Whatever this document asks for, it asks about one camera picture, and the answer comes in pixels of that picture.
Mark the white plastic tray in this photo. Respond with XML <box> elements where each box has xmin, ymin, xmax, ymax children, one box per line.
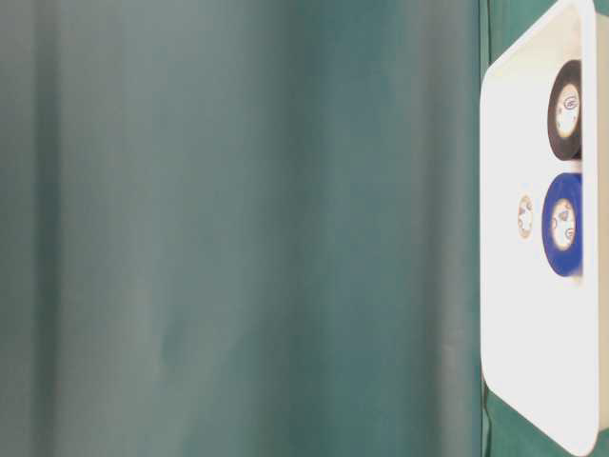
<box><xmin>479</xmin><ymin>0</ymin><xmax>601</xmax><ymax>456</ymax></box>

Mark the blue tape roll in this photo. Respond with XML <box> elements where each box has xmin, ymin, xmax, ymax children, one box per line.
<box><xmin>541</xmin><ymin>172</ymin><xmax>583</xmax><ymax>277</ymax></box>

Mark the black tape roll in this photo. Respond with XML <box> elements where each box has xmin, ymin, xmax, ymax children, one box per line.
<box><xmin>547</xmin><ymin>59</ymin><xmax>582</xmax><ymax>161</ymax></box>

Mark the white tape roll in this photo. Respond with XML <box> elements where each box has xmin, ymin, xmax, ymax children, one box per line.
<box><xmin>517</xmin><ymin>195</ymin><xmax>535</xmax><ymax>239</ymax></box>

